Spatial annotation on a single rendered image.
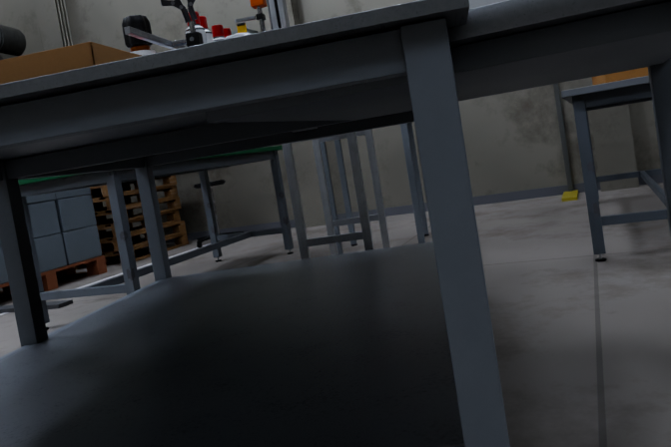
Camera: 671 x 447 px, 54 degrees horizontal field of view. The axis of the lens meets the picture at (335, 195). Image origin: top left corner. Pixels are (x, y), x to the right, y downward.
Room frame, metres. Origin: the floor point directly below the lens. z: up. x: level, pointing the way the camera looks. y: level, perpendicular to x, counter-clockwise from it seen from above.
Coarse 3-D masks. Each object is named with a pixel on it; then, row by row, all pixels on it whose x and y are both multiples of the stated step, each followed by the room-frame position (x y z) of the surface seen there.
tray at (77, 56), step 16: (64, 48) 0.95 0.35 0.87; (80, 48) 0.95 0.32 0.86; (96, 48) 0.96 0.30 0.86; (112, 48) 1.01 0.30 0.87; (0, 64) 0.97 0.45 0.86; (16, 64) 0.97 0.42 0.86; (32, 64) 0.96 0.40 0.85; (48, 64) 0.96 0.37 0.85; (64, 64) 0.95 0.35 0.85; (80, 64) 0.95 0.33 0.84; (96, 64) 0.95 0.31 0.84; (0, 80) 0.97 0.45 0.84; (16, 80) 0.97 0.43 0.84
